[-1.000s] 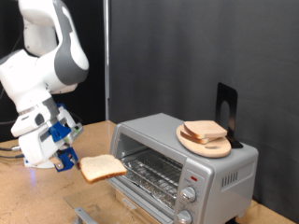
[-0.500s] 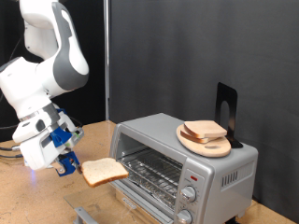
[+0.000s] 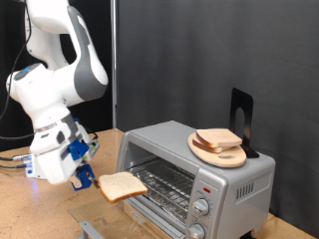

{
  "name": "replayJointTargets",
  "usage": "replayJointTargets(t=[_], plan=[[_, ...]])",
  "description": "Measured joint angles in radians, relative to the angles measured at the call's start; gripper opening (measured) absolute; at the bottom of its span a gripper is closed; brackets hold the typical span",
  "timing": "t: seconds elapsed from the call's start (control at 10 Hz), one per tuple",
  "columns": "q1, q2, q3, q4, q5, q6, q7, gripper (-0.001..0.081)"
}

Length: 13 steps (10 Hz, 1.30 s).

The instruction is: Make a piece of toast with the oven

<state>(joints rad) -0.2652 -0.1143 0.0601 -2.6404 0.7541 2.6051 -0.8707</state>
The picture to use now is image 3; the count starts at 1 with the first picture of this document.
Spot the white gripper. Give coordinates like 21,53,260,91
29,120,91,190

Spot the white bread slice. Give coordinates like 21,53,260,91
97,171,149,204

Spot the glass oven door with handle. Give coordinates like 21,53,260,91
68,190,167,239

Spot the silver oven knob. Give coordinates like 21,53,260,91
192,197,211,217
187,222,206,239

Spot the wooden toy toast slice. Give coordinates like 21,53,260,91
195,127,243,148
191,133,233,154

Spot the silver toaster oven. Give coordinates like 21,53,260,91
114,119,277,239

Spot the metal pole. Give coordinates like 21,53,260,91
110,0,119,129

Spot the oval wooden plate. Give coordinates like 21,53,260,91
187,131,248,169

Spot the black backdrop curtain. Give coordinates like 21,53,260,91
0,0,115,152

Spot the black metal bookend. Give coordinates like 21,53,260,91
228,87,261,159

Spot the gray backdrop curtain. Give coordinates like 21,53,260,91
117,0,319,238

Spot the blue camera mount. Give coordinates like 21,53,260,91
67,138,91,161

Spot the black base cable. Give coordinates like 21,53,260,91
0,162,29,170
0,153,33,163

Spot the wire oven rack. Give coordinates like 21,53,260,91
123,158,196,224

